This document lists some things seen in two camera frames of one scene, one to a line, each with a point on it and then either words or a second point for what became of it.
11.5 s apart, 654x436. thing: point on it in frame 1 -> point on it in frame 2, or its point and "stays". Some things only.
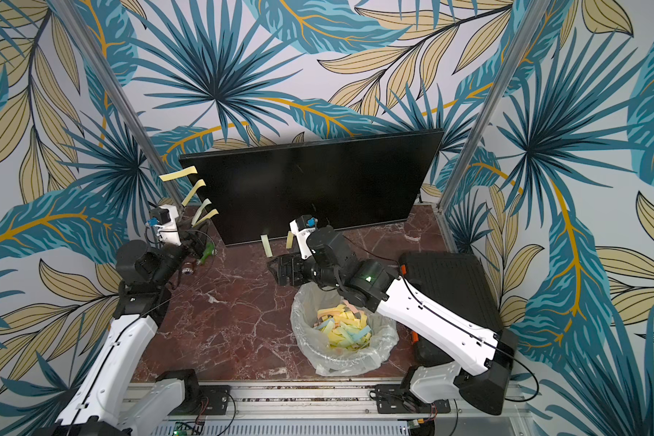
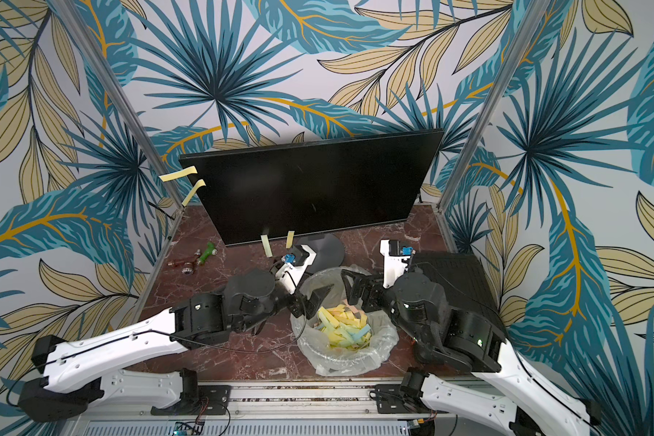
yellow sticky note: [190, 170] stays
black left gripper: [192, 242] -> [317, 298]
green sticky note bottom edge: [267, 245] stays
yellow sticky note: [193, 191] stays
